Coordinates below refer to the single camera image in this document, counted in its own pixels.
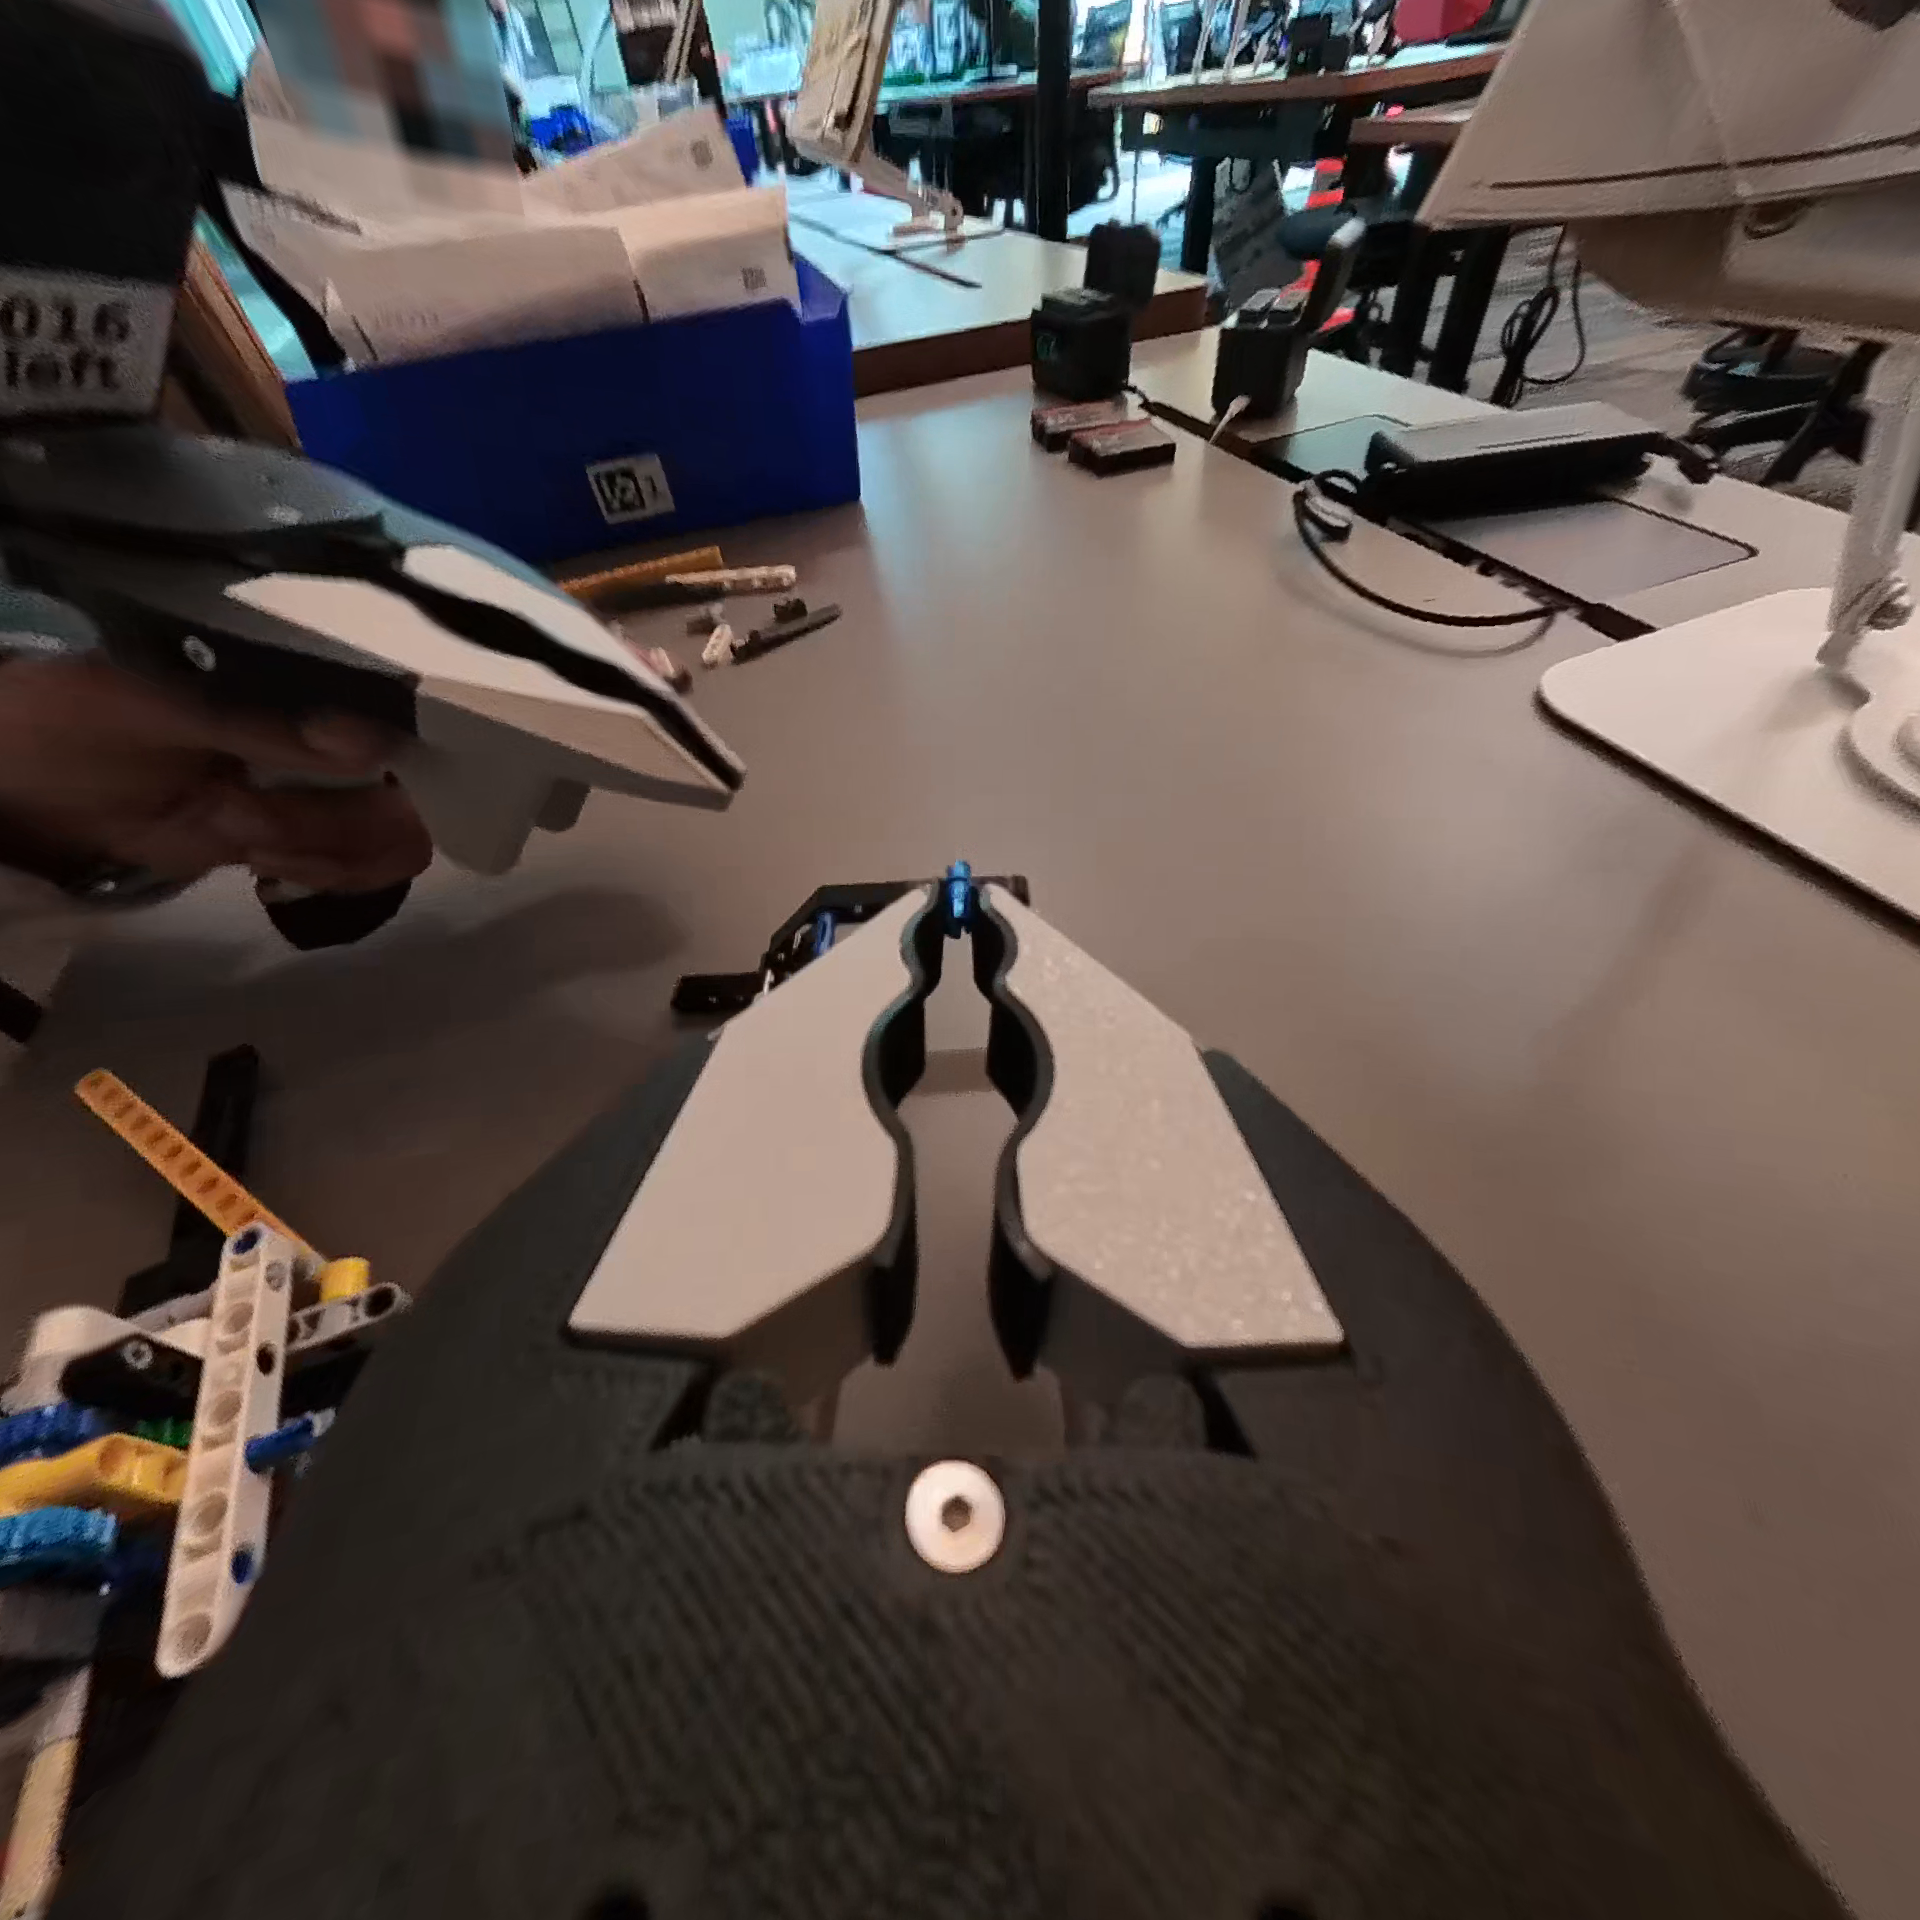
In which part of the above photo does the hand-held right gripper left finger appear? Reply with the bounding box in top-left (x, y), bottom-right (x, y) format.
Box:
top-left (566, 884), bottom-right (950, 1445)

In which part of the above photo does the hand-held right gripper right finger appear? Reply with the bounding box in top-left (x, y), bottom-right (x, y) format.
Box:
top-left (971, 884), bottom-right (1346, 1412)

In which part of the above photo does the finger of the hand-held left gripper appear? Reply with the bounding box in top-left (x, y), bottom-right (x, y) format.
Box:
top-left (223, 574), bottom-right (746, 880)
top-left (400, 540), bottom-right (674, 706)

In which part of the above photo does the black lego assembly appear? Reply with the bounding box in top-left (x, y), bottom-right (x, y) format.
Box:
top-left (672, 873), bottom-right (1038, 1015)

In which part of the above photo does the long yellow lego beam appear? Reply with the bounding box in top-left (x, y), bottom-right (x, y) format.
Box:
top-left (558, 543), bottom-right (723, 600)

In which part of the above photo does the multicoloured lego model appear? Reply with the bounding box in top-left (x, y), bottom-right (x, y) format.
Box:
top-left (0, 1049), bottom-right (414, 1681)

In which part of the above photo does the person's left hand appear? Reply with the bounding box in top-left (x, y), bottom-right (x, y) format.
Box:
top-left (0, 650), bottom-right (435, 909)

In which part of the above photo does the blue storage bin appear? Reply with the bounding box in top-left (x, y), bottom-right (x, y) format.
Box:
top-left (286, 255), bottom-right (864, 565)

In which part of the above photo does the stack of white papers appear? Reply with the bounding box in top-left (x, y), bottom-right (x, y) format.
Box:
top-left (216, 111), bottom-right (803, 368)

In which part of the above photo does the background monitor on stand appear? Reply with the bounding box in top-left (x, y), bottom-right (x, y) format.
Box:
top-left (791, 0), bottom-right (973, 244)

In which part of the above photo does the white lamp stand base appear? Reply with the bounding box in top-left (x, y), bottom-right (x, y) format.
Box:
top-left (1541, 335), bottom-right (1920, 920)

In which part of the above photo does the black battery charger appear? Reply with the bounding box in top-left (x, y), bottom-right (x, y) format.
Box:
top-left (1210, 288), bottom-right (1321, 424)

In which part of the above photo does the black power adapter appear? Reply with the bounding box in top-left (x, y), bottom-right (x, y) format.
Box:
top-left (1361, 402), bottom-right (1670, 518)

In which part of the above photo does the wooden background desk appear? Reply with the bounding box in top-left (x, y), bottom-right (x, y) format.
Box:
top-left (1091, 40), bottom-right (1506, 272)

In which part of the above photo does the black office chair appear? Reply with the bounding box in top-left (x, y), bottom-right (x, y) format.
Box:
top-left (1687, 322), bottom-right (1891, 481)

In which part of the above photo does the white monitor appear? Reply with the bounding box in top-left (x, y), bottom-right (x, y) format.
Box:
top-left (1417, 0), bottom-right (1920, 350)

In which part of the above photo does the black cable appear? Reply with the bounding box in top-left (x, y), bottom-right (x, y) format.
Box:
top-left (1294, 471), bottom-right (1568, 629)

